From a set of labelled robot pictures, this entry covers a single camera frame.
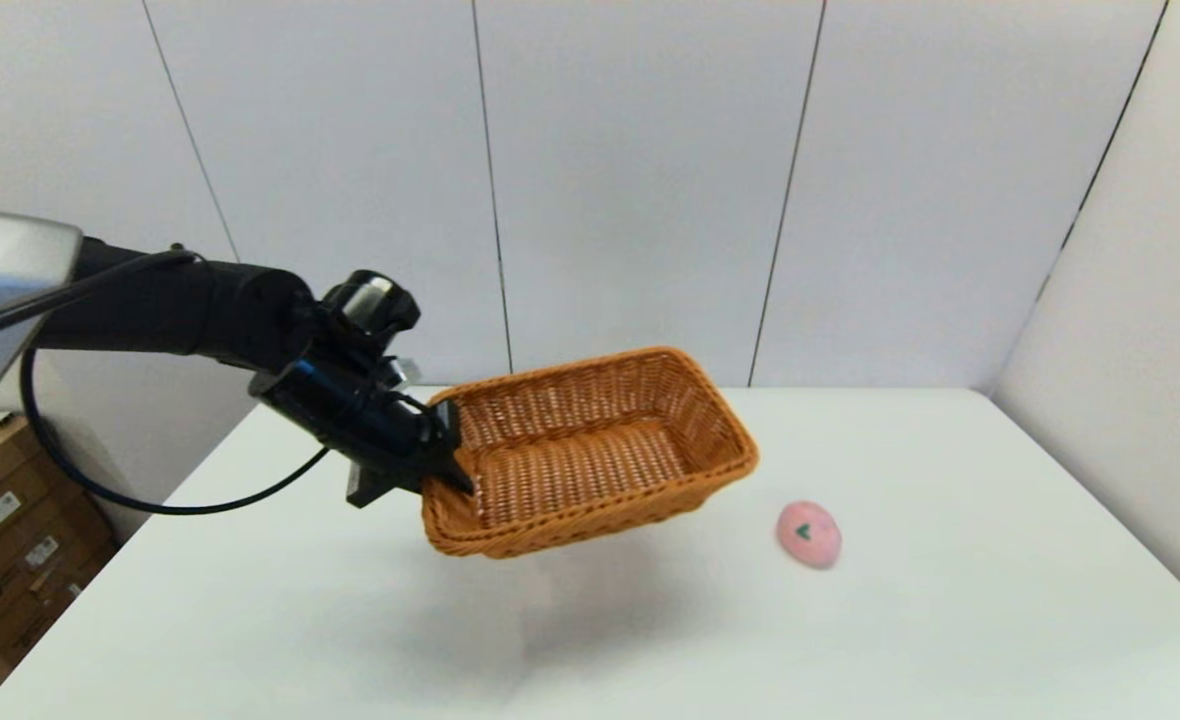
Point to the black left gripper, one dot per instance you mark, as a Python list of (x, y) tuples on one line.
[(350, 420)]

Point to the orange woven wicker basket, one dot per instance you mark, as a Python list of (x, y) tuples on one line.
[(590, 470)]

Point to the pink toy peach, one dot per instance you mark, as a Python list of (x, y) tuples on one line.
[(810, 540)]

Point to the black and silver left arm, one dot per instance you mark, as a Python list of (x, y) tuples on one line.
[(200, 310)]

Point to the small silver left wrist camera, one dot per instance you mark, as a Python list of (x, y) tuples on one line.
[(403, 372)]

